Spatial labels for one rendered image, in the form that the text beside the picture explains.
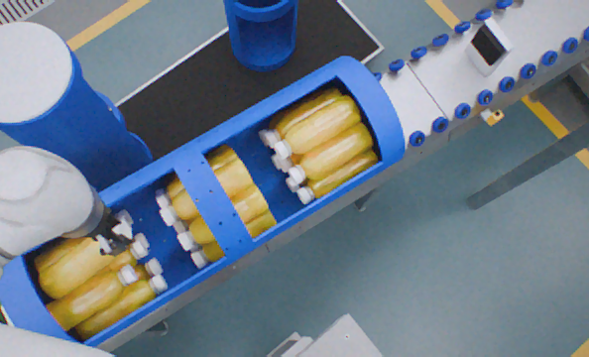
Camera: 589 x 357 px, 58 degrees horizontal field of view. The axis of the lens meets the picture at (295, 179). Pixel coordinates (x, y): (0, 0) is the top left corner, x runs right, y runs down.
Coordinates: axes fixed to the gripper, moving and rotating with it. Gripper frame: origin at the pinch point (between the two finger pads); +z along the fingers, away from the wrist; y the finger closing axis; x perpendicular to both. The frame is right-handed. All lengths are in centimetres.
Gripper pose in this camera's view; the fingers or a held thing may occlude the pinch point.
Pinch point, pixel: (115, 232)
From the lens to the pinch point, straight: 109.1
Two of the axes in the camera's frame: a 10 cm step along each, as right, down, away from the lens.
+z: -0.3, 2.6, 9.7
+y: -5.3, -8.2, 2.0
